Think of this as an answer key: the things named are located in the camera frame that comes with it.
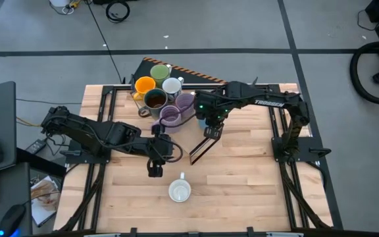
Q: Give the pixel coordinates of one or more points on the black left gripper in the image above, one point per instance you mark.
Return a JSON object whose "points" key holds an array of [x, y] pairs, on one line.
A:
{"points": [[161, 148]]}

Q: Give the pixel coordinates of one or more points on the green mug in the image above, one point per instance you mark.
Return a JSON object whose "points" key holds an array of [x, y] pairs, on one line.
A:
{"points": [[160, 71]]}

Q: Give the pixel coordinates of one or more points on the black power brick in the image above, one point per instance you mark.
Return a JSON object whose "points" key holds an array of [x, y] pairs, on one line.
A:
{"points": [[35, 146]]}

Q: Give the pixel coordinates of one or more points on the white floor object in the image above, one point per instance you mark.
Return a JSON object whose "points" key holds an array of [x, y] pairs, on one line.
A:
{"points": [[59, 2]]}

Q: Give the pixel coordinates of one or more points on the black mat striped edge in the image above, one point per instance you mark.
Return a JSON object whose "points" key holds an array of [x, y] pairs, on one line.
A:
{"points": [[194, 78]]}

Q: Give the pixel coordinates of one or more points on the orange vacuum cleaner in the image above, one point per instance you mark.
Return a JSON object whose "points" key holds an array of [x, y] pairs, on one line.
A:
{"points": [[353, 70]]}

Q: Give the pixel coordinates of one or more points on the black floor case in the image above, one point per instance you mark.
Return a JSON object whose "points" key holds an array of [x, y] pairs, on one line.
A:
{"points": [[100, 1]]}

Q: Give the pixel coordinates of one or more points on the white mug blue floral print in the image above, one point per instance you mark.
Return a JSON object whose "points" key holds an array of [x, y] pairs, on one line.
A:
{"points": [[172, 86]]}

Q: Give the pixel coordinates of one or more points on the printed paper booklet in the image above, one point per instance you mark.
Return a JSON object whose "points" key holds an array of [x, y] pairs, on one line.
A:
{"points": [[46, 200]]}

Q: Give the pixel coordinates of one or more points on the purple glazed mug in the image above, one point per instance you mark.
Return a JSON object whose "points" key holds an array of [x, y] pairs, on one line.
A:
{"points": [[184, 102]]}

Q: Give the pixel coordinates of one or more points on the lavender ribbed mug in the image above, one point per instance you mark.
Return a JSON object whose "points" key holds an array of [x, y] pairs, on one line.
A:
{"points": [[168, 113]]}

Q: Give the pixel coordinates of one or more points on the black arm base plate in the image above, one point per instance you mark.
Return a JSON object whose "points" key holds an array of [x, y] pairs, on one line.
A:
{"points": [[303, 146], [90, 159]]}

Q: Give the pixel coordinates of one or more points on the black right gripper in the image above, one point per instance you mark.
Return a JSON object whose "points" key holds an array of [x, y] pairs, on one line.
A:
{"points": [[211, 105]]}

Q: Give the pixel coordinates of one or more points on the yellow mug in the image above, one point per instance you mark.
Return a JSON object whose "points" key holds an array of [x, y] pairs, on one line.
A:
{"points": [[145, 85]]}

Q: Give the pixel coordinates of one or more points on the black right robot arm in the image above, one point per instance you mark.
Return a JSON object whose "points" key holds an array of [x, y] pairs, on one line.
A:
{"points": [[268, 100]]}

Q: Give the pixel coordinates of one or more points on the black desk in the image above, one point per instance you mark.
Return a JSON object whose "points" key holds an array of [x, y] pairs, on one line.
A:
{"points": [[15, 184]]}

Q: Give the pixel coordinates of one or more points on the light blue faceted mug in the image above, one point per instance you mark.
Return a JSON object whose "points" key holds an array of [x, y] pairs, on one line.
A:
{"points": [[202, 124]]}

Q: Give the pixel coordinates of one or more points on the dark teal speckled mug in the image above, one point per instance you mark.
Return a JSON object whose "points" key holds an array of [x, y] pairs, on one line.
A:
{"points": [[156, 98]]}

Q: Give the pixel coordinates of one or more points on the black aluminium table frame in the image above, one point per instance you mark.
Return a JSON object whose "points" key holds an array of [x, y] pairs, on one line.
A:
{"points": [[117, 88]]}

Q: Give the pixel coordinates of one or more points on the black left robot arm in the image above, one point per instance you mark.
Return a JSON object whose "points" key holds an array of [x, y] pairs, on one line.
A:
{"points": [[84, 131]]}

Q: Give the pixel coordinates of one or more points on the black computer mouse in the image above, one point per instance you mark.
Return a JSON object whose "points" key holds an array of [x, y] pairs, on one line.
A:
{"points": [[12, 219]]}

